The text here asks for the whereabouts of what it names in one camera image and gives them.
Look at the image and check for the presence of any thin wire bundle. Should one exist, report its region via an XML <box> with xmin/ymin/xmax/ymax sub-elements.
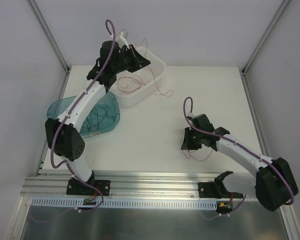
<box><xmin>183</xmin><ymin>149</ymin><xmax>213</xmax><ymax>162</ymax></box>

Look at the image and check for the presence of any long dark thin wire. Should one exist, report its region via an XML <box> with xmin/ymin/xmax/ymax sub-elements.
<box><xmin>81</xmin><ymin>104</ymin><xmax>117</xmax><ymax>133</ymax></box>

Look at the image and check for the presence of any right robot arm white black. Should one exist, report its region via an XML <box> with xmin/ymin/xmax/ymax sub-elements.
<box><xmin>181</xmin><ymin>114</ymin><xmax>299</xmax><ymax>212</ymax></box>

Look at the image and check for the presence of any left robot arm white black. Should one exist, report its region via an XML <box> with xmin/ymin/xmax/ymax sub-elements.
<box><xmin>44</xmin><ymin>40</ymin><xmax>151</xmax><ymax>195</ymax></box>

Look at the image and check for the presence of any white plastic basket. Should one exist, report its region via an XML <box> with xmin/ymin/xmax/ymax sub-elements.
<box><xmin>109</xmin><ymin>46</ymin><xmax>167</xmax><ymax>107</ymax></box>

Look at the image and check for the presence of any teal translucent plastic bin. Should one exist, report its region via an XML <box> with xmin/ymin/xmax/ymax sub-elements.
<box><xmin>46</xmin><ymin>92</ymin><xmax>120</xmax><ymax>138</ymax></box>

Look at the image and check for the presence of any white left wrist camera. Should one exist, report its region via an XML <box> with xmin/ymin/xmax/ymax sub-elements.
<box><xmin>111</xmin><ymin>29</ymin><xmax>130</xmax><ymax>49</ymax></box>

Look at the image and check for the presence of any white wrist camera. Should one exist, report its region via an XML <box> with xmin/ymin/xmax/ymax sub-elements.
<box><xmin>111</xmin><ymin>29</ymin><xmax>130</xmax><ymax>49</ymax></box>
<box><xmin>187</xmin><ymin>112</ymin><xmax>195</xmax><ymax>119</ymax></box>

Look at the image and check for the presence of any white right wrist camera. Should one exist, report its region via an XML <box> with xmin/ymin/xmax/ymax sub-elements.
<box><xmin>187</xmin><ymin>112</ymin><xmax>195</xmax><ymax>119</ymax></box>

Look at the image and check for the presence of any aluminium mounting rail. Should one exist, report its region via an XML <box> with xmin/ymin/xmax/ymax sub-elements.
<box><xmin>20</xmin><ymin>170</ymin><xmax>218</xmax><ymax>200</ymax></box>

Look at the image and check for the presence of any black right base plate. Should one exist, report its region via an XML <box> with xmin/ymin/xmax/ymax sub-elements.
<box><xmin>197</xmin><ymin>182</ymin><xmax>220</xmax><ymax>199</ymax></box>

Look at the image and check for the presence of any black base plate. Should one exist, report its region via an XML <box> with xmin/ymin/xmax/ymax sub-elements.
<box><xmin>197</xmin><ymin>182</ymin><xmax>220</xmax><ymax>199</ymax></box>
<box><xmin>66</xmin><ymin>177</ymin><xmax>111</xmax><ymax>196</ymax></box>

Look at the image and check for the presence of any left aluminium frame post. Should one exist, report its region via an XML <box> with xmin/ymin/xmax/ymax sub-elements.
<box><xmin>26</xmin><ymin>0</ymin><xmax>70</xmax><ymax>73</ymax></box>

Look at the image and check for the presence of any aluminium frame post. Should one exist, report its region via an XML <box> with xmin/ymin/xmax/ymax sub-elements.
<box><xmin>241</xmin><ymin>0</ymin><xmax>292</xmax><ymax>76</ymax></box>
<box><xmin>26</xmin><ymin>0</ymin><xmax>70</xmax><ymax>73</ymax></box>

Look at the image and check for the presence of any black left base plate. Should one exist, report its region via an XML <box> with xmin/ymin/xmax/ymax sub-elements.
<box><xmin>66</xmin><ymin>177</ymin><xmax>111</xmax><ymax>196</ymax></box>

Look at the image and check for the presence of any right aluminium frame post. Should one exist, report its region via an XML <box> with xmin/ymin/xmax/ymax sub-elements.
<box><xmin>241</xmin><ymin>0</ymin><xmax>292</xmax><ymax>76</ymax></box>

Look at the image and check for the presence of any white slotted cable duct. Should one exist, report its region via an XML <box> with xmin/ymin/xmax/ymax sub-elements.
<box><xmin>31</xmin><ymin>196</ymin><xmax>217</xmax><ymax>211</ymax></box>

